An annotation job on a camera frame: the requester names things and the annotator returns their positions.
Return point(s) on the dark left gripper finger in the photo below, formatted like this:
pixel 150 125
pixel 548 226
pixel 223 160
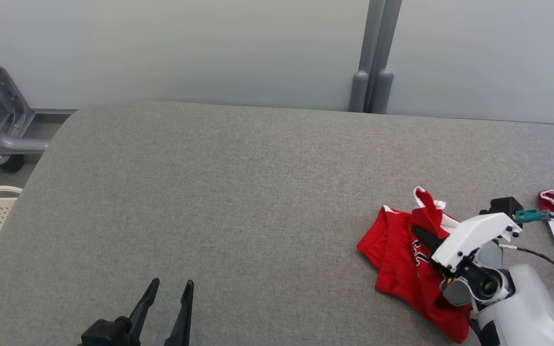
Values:
pixel 183 322
pixel 142 312

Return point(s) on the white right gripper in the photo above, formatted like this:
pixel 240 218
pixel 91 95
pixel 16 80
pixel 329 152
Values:
pixel 474 235

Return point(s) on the black caster wheel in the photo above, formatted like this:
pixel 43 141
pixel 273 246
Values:
pixel 10 164

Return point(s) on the teal right camera connector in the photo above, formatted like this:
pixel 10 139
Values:
pixel 532 216

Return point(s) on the grey double partition post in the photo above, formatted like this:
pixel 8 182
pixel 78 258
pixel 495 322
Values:
pixel 378 43

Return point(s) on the grey metal rack frame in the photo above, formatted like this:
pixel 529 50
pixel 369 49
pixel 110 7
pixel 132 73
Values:
pixel 3 110

